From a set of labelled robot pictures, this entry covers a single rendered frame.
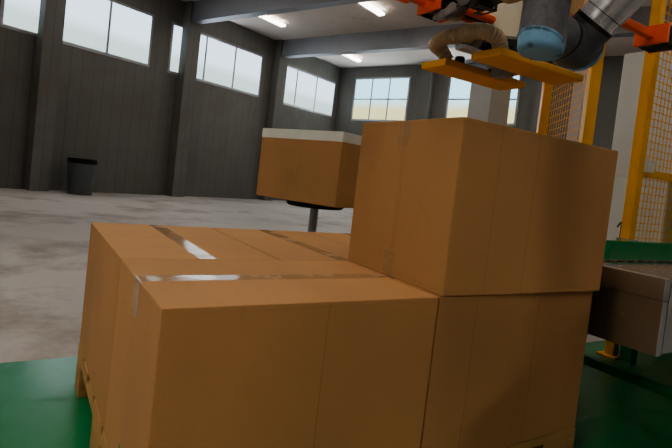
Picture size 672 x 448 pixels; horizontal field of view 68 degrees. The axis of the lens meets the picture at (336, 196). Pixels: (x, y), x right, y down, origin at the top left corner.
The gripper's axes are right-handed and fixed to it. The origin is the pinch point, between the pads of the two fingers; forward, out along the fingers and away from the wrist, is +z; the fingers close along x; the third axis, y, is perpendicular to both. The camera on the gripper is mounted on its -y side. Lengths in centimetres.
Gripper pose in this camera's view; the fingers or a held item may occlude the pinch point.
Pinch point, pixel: (435, 1)
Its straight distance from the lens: 137.2
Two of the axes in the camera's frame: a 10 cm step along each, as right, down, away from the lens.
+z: -5.2, -0.9, 8.5
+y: 8.4, 0.8, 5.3
